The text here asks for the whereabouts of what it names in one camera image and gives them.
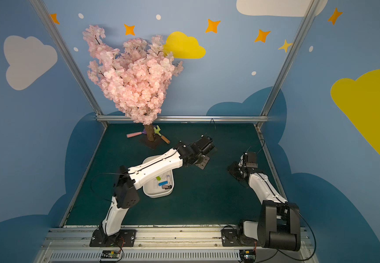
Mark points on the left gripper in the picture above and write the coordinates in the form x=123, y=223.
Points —
x=204, y=144

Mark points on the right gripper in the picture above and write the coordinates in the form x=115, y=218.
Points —
x=235, y=170

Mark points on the black silver swivel usb drive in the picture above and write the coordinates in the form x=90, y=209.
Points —
x=167, y=187

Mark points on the white storage box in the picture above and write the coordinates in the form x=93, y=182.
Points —
x=153, y=190

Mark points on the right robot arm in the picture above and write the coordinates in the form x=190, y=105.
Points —
x=278, y=226

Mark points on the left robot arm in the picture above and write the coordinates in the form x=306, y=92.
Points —
x=130, y=180

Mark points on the green table mat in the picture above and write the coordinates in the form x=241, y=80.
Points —
x=200, y=196

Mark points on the green orange toy tool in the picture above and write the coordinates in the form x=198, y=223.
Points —
x=157, y=131

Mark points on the pink marker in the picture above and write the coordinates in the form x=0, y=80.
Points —
x=131, y=135

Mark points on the right controller board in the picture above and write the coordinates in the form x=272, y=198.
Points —
x=247, y=256

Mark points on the controller board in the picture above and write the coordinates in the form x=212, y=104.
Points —
x=109, y=256
x=247, y=256

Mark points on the pink cherry blossom tree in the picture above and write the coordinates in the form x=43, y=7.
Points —
x=135, y=78

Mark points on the left controller board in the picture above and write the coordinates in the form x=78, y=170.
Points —
x=109, y=256

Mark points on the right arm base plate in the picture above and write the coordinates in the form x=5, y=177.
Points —
x=232, y=238

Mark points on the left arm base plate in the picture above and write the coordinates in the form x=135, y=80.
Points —
x=124, y=238

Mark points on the aluminium frame rail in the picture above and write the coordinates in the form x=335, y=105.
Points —
x=187, y=119

